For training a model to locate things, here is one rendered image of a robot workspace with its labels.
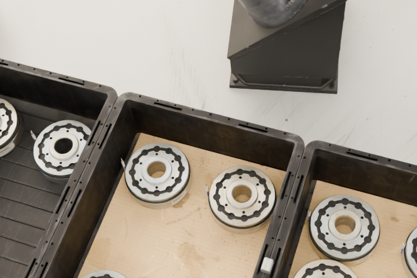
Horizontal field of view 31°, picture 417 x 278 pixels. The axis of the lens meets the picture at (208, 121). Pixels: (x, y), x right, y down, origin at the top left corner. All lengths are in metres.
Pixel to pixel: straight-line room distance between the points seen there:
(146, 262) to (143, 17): 0.59
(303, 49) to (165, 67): 0.30
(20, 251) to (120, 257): 0.16
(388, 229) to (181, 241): 0.31
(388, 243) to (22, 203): 0.57
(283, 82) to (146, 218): 0.40
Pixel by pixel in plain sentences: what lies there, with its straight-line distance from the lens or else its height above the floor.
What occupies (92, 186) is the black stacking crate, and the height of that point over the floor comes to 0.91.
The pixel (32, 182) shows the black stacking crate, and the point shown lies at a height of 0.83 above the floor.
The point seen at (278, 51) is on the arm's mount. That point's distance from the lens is 1.32.
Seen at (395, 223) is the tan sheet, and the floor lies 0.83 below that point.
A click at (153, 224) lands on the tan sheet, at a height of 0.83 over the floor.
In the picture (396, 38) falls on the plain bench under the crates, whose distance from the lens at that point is 1.50.
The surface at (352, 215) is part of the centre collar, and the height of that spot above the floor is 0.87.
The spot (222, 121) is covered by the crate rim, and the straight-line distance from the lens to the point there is 1.12.
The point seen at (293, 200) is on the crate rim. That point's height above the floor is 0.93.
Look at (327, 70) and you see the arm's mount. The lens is 1.36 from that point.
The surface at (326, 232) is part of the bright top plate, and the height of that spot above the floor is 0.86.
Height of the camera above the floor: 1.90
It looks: 60 degrees down
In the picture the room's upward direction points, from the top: 9 degrees counter-clockwise
